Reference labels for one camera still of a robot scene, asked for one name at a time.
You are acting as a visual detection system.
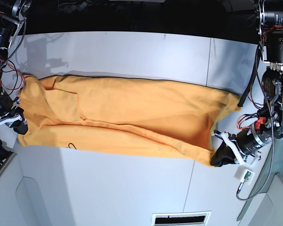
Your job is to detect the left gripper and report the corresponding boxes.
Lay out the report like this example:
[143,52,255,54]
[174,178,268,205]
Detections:
[210,130,271,166]

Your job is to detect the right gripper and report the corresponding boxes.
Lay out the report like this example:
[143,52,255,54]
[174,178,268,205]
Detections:
[0,98,28,135]

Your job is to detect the yellow t-shirt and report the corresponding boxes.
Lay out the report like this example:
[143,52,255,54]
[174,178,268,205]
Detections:
[17,75,240,166]

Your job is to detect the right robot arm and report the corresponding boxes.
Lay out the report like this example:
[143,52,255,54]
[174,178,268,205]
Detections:
[0,0,32,135]

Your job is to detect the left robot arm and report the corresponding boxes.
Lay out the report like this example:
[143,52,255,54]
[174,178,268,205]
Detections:
[210,0,283,167]

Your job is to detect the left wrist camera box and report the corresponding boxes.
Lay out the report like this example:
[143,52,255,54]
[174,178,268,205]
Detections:
[234,166,255,185]

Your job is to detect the braided camera cable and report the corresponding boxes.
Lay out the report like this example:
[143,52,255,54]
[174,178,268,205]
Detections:
[236,47,278,201]
[0,17,28,81]

